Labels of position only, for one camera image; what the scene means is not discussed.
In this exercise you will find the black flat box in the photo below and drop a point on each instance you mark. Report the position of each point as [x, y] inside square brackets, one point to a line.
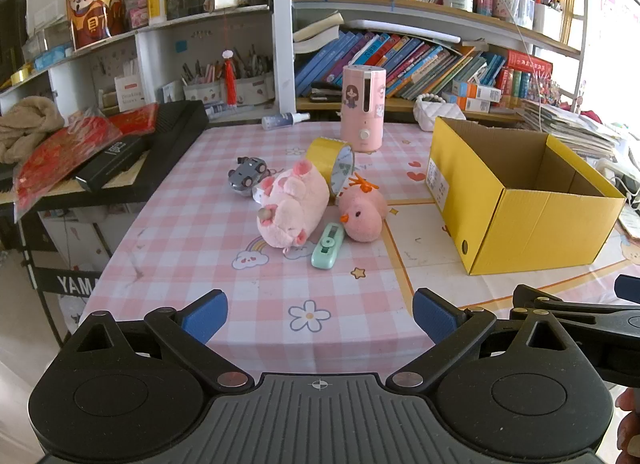
[110, 163]

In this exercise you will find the short orange white box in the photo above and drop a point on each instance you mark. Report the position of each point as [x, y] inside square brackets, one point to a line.
[474, 104]

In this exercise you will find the black keyboard stand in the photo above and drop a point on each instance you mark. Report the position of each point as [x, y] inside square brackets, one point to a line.
[55, 281]

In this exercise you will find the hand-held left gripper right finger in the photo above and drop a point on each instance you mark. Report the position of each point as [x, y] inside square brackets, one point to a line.
[434, 316]

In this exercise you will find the white round jar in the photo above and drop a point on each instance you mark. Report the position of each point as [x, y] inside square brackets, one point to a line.
[457, 2]

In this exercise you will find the white paper roll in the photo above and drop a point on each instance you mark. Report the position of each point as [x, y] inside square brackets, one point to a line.
[400, 28]

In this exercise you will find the row of small red books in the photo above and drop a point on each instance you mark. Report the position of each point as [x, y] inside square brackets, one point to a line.
[522, 84]

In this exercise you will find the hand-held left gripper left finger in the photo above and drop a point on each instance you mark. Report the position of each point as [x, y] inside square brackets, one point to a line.
[205, 316]

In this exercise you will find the white power strip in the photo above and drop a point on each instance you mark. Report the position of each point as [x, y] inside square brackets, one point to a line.
[620, 171]

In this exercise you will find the yellow cardboard box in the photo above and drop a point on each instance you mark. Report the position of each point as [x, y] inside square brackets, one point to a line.
[540, 229]

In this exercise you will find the yellow tape roll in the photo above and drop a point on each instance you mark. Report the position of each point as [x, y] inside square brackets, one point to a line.
[322, 156]

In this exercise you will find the white quilted purse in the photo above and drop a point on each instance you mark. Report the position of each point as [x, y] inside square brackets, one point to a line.
[437, 113]

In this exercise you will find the red tassel ornament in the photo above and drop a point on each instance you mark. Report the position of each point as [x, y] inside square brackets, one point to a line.
[229, 78]

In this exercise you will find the grey toy car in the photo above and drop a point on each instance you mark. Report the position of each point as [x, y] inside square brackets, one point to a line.
[247, 174]

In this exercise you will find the black stapler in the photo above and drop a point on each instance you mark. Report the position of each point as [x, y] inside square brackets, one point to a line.
[325, 93]

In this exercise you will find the red boxed dictionary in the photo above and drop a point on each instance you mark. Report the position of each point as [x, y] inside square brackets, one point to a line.
[529, 62]

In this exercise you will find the pink chick plush toy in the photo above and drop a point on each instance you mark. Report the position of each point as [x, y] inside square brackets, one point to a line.
[362, 214]

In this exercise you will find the mint green correction tape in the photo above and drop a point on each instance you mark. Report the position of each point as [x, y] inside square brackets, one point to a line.
[327, 246]

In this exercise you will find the black electronic keyboard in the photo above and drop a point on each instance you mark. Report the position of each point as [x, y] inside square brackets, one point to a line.
[180, 128]

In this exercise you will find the stack of papers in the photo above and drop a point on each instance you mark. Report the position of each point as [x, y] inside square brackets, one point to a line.
[565, 126]

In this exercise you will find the white bottle yellow label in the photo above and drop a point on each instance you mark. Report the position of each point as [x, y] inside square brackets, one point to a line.
[156, 3]

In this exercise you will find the small spray bottle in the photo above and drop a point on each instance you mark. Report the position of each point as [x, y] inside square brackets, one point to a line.
[282, 120]

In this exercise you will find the white pen holder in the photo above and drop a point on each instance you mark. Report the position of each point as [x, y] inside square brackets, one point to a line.
[255, 89]
[202, 92]

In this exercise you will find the person's right hand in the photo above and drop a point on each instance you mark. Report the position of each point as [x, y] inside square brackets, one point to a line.
[631, 424]

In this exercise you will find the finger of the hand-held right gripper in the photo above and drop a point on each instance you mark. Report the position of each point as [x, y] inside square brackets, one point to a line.
[590, 316]
[629, 289]

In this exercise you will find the beige cloth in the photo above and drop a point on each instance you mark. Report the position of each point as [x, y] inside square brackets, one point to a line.
[27, 128]

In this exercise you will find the row of leaning books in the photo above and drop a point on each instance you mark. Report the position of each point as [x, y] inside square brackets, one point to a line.
[390, 63]

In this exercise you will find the pink pig plush toy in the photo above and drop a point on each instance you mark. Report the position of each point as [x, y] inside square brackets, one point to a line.
[292, 204]

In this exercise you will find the white bookshelf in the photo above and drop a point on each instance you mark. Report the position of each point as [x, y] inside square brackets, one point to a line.
[282, 43]

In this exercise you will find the pink humidifier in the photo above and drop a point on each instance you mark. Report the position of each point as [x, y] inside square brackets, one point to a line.
[362, 113]

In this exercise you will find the long orange white box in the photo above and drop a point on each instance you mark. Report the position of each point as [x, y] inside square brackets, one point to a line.
[477, 90]

